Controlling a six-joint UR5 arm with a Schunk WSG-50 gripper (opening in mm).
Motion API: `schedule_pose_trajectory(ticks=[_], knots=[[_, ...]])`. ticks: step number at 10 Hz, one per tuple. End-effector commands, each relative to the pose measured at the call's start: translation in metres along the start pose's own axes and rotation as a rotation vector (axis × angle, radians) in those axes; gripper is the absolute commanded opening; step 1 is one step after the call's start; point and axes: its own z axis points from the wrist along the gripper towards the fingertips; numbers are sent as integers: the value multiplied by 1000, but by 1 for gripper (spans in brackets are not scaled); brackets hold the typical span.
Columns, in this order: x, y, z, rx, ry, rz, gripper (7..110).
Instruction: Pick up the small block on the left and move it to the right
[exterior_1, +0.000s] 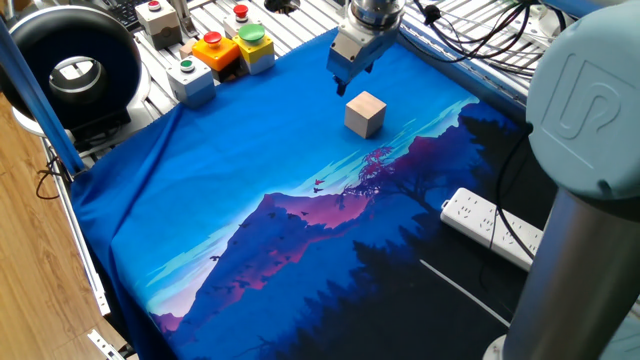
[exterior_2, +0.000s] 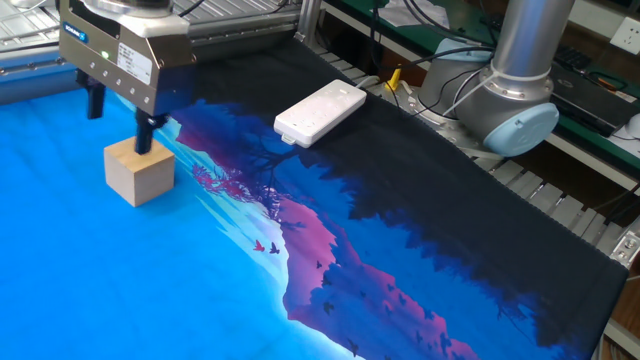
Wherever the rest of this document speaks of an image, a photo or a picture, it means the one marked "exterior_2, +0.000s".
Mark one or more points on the aluminium upright post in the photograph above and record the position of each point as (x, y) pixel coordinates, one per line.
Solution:
(308, 20)

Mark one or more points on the small wooden cube block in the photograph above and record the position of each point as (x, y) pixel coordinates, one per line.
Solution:
(137, 175)

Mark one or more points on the white computer mouse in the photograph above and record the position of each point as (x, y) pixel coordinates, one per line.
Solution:
(634, 126)

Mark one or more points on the white power strip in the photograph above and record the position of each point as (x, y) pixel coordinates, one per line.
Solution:
(320, 112)

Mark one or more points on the white wall socket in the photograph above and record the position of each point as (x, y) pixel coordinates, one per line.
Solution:
(626, 36)

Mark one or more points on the aluminium frame rail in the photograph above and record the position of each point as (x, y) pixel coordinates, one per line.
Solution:
(30, 75)

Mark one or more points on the black flat electronic device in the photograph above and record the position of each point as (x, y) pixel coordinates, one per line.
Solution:
(600, 105)

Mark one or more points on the white paper sheet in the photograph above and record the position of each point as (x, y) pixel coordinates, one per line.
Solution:
(425, 12)

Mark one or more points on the metal corner bracket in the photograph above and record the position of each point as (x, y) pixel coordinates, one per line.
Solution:
(626, 248)

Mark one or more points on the silver Schunk gripper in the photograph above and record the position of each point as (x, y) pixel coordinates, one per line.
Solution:
(170, 65)

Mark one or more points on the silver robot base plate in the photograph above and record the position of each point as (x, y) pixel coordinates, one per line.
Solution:
(450, 137)

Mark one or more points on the yellow plastic clip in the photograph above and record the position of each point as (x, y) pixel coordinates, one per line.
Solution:
(395, 81)

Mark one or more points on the printed mountain landscape cloth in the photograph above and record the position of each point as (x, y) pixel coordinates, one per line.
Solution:
(150, 280)

